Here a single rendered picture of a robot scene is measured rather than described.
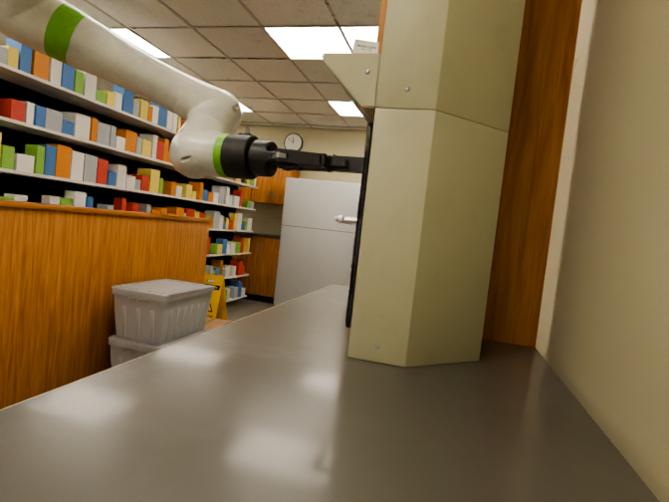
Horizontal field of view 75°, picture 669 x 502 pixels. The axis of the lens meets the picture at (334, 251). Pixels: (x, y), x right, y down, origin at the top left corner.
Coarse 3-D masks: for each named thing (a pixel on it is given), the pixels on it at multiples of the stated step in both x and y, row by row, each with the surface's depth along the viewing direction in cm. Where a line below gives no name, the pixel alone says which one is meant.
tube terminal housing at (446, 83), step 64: (448, 0) 77; (512, 0) 85; (384, 64) 80; (448, 64) 79; (512, 64) 87; (384, 128) 81; (448, 128) 80; (384, 192) 81; (448, 192) 82; (384, 256) 81; (448, 256) 83; (384, 320) 81; (448, 320) 85
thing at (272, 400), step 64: (256, 320) 106; (320, 320) 113; (128, 384) 59; (192, 384) 62; (256, 384) 64; (320, 384) 67; (384, 384) 70; (448, 384) 74; (512, 384) 77; (0, 448) 41; (64, 448) 43; (128, 448) 44; (192, 448) 45; (256, 448) 46; (320, 448) 48; (384, 448) 50; (448, 448) 51; (512, 448) 53; (576, 448) 55
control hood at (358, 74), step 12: (324, 60) 84; (336, 60) 83; (348, 60) 82; (360, 60) 81; (372, 60) 81; (336, 72) 83; (348, 72) 82; (360, 72) 82; (372, 72) 81; (348, 84) 82; (360, 84) 82; (372, 84) 81; (360, 96) 82; (372, 96) 81; (360, 108) 89; (372, 108) 81; (372, 120) 90
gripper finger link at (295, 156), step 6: (276, 150) 84; (282, 150) 84; (288, 150) 85; (294, 150) 85; (288, 156) 85; (294, 156) 85; (300, 156) 85; (306, 156) 85; (312, 156) 85; (318, 156) 85; (288, 162) 85; (294, 162) 85; (300, 162) 85; (306, 162) 85; (312, 162) 85; (318, 162) 85; (324, 162) 85
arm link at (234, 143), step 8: (248, 128) 92; (232, 136) 90; (240, 136) 90; (248, 136) 90; (256, 136) 92; (224, 144) 89; (232, 144) 89; (240, 144) 88; (248, 144) 89; (224, 152) 89; (232, 152) 88; (240, 152) 88; (248, 152) 89; (224, 160) 89; (232, 160) 89; (240, 160) 88; (248, 160) 89; (224, 168) 90; (232, 168) 90; (240, 168) 89; (248, 168) 90; (232, 176) 92; (240, 176) 92; (248, 176) 91; (256, 176) 94
